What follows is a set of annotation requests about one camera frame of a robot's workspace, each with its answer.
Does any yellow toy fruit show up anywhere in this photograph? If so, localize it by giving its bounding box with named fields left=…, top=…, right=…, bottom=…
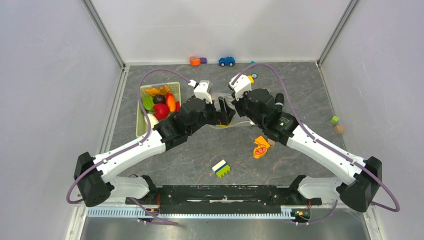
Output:
left=218, top=120, right=233, bottom=128

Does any clear dotted zip bag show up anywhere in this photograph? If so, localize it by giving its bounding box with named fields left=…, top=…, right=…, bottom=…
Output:
left=209, top=92, right=254, bottom=129

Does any red toy tomato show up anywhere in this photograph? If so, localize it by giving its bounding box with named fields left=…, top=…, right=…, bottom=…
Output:
left=153, top=103, right=170, bottom=120

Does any white toy radish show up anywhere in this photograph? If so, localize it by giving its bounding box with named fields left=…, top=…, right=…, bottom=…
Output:
left=144, top=113, right=159, bottom=129

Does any green leafy toy vegetable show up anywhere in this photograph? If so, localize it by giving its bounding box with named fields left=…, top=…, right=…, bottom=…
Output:
left=141, top=95, right=155, bottom=112

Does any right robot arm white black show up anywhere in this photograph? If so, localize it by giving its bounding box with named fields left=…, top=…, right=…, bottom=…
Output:
left=232, top=88, right=382, bottom=213

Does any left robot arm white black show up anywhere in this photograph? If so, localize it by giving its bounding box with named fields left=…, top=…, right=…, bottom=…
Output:
left=71, top=97, right=236, bottom=208

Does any orange toy food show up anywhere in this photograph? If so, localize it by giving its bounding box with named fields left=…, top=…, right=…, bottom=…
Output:
left=144, top=85, right=171, bottom=97

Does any red toy chili pepper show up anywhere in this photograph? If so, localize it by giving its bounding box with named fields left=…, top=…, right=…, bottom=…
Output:
left=175, top=101, right=181, bottom=112

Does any yellow toy brick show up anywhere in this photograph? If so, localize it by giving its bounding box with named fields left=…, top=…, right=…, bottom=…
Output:
left=247, top=75, right=255, bottom=84

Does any orange red toy mango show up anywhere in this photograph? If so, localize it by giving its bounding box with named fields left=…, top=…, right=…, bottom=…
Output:
left=165, top=93, right=177, bottom=113

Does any small pink wooden cube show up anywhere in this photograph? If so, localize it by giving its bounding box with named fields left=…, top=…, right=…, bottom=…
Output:
left=267, top=138, right=276, bottom=146

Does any dark purple toy fruit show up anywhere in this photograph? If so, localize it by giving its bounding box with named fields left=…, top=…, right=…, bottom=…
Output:
left=152, top=94, right=166, bottom=105

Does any orange yellow toy piece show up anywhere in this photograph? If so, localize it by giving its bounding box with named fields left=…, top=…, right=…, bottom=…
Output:
left=252, top=136, right=271, bottom=159

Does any white green toy brick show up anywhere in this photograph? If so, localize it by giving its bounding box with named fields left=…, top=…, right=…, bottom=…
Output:
left=211, top=159, right=231, bottom=178

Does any blue toy car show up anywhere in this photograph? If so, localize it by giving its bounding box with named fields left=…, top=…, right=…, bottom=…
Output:
left=218, top=56, right=236, bottom=67

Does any pale green plastic basket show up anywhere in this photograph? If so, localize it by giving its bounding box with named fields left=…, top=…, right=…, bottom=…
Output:
left=135, top=81, right=181, bottom=138

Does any small green cube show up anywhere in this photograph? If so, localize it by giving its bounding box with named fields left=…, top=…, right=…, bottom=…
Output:
left=330, top=115, right=339, bottom=125

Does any small tan wooden cube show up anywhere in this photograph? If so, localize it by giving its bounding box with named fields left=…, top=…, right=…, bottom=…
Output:
left=334, top=124, right=345, bottom=134

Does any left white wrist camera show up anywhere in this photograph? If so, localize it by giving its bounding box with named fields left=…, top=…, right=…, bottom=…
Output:
left=188, top=79, right=213, bottom=104

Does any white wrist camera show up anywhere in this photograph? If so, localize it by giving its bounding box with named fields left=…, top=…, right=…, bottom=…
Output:
left=228, top=74, right=252, bottom=101
left=188, top=79, right=213, bottom=104

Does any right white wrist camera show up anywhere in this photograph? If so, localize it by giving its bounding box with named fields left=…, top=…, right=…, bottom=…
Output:
left=228, top=74, right=252, bottom=101

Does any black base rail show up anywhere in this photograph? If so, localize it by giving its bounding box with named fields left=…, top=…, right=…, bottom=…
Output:
left=138, top=185, right=322, bottom=214

